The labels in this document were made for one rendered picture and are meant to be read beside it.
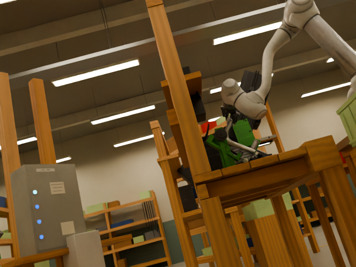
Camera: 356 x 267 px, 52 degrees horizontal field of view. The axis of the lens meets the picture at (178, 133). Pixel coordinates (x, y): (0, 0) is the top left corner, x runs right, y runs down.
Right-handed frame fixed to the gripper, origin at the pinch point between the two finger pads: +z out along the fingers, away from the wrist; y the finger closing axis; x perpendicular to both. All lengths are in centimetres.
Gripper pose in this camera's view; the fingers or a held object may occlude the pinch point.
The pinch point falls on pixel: (230, 121)
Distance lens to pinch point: 238.7
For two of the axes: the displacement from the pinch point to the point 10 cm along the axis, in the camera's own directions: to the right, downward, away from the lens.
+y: -8.3, -4.2, 3.7
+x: -5.4, 7.6, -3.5
